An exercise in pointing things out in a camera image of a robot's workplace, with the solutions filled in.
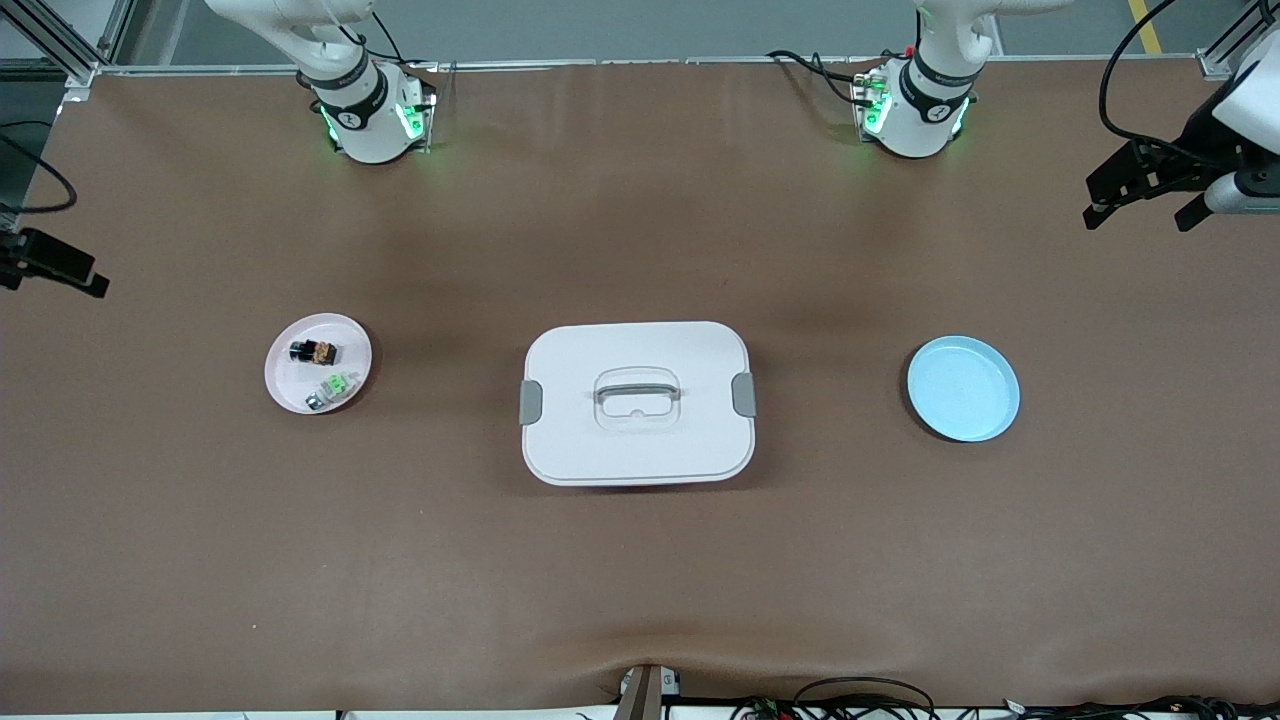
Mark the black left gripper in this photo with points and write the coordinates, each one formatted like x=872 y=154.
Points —
x=1197 y=141

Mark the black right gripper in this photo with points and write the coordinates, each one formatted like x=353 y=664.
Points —
x=40 y=256

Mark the orange and black switch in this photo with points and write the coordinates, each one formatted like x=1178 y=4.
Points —
x=313 y=352

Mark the white lidded box grey latches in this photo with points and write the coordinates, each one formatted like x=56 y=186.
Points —
x=640 y=445

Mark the pink round plate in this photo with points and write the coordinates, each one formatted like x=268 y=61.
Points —
x=300 y=375

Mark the light blue round plate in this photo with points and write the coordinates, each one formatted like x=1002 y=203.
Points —
x=963 y=390

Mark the brown table mat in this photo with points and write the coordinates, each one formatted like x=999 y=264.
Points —
x=640 y=570

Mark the aluminium frame post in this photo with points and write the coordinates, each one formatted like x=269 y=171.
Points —
x=1225 y=55
x=60 y=45

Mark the green and silver switch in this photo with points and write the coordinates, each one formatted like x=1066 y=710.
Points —
x=335 y=389

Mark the metal table edge bracket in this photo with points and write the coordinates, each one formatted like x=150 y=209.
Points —
x=645 y=692

